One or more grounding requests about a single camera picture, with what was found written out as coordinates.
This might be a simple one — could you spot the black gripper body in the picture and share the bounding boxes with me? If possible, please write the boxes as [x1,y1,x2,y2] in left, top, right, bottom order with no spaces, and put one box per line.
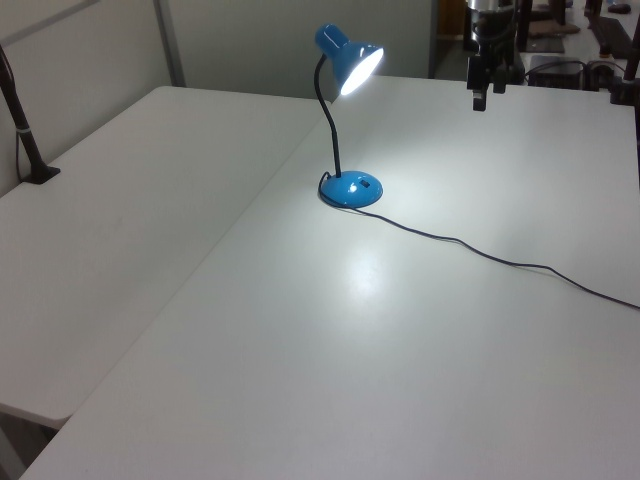
[466,52,519,94]

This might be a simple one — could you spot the blue gooseneck desk lamp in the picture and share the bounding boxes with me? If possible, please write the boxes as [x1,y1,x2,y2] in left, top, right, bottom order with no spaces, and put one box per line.
[313,22,386,209]

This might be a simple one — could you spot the black electronics box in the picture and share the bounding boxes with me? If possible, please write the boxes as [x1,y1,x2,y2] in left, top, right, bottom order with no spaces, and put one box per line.
[523,53,587,91]

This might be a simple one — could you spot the dark vertical stand pole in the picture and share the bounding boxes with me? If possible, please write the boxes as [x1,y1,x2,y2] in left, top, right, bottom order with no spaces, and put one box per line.
[516,0,534,52]

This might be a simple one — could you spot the black background desk frame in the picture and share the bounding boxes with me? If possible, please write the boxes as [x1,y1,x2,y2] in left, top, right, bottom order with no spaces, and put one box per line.
[582,0,640,60]

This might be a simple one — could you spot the black camera pole with clamp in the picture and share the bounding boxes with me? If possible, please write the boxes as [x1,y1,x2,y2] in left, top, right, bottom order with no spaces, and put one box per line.
[0,43,62,188]
[608,0,640,107]

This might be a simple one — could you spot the black lamp power cable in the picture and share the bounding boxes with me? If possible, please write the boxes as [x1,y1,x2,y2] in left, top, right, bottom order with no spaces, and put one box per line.
[317,171,640,310]

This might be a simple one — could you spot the grey partition post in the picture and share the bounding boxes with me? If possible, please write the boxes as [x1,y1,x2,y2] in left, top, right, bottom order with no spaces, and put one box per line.
[151,0,187,89]

